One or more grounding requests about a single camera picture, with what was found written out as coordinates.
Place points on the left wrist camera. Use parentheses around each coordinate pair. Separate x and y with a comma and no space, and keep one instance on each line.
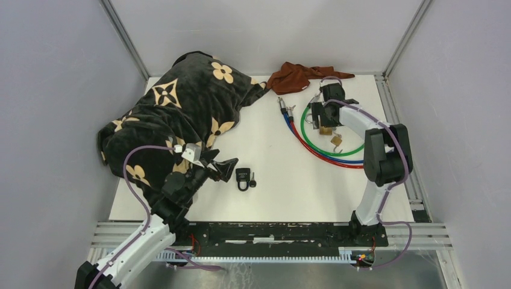
(192,153)

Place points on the brown crumpled cloth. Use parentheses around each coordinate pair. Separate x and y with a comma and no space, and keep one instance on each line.
(294,78)

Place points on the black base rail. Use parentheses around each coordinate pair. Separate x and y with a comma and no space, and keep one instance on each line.
(225,239)

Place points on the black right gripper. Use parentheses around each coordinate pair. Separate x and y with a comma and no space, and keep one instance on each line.
(317,109)

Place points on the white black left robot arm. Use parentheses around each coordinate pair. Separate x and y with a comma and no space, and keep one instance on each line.
(165,218)

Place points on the white slotted cable duct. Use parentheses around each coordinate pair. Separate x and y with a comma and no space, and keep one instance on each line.
(171,257)

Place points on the small brass padlock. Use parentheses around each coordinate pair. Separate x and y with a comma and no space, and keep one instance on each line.
(336,141)

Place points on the red cable lock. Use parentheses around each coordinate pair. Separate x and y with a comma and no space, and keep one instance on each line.
(349,164)

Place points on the blue cable lock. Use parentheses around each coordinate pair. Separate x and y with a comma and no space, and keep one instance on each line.
(328,157)

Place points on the green cable lock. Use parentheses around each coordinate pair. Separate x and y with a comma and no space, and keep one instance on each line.
(313,146)

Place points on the black padlock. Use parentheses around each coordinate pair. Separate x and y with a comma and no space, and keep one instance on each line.
(243,177)

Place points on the black floral patterned blanket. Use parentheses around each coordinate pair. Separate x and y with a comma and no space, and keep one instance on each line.
(198,99)

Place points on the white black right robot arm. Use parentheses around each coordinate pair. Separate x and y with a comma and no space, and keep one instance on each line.
(387,156)

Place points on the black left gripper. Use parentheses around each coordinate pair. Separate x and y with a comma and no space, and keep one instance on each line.
(225,168)

